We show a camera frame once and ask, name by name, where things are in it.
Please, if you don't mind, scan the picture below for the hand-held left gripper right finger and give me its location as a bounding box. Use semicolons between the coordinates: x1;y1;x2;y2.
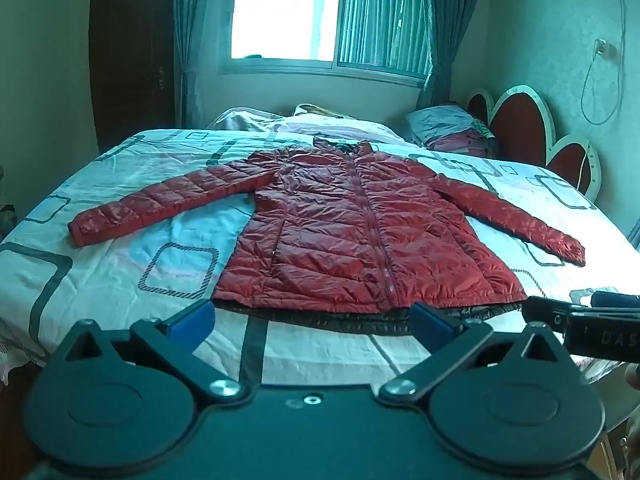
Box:
377;301;569;406

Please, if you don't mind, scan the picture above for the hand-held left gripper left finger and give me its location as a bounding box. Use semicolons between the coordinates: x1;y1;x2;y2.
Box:
64;299;248;405

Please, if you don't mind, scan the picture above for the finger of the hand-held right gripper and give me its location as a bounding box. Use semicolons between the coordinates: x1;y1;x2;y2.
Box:
522;295;575;334

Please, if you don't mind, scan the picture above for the red puffer jacket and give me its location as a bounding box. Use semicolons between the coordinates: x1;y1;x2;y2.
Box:
67;136;587;322

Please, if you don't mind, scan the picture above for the bed with patterned sheet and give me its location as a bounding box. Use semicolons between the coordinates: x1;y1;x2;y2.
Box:
0;106;640;386

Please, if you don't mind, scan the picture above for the red petal-shaped headboard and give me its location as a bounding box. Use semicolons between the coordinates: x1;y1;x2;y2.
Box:
466;85;604;204

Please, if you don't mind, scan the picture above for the red pillow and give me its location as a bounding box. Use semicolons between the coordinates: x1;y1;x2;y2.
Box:
425;129;500;160

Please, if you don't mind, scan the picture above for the dark wooden door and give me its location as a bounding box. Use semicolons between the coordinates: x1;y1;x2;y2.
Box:
89;0;177;154

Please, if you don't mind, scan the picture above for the grey curtain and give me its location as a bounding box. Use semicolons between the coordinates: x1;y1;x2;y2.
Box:
171;0;217;129
416;0;490;111

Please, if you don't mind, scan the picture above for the window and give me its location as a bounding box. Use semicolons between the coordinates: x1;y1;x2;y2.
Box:
219;0;432;81

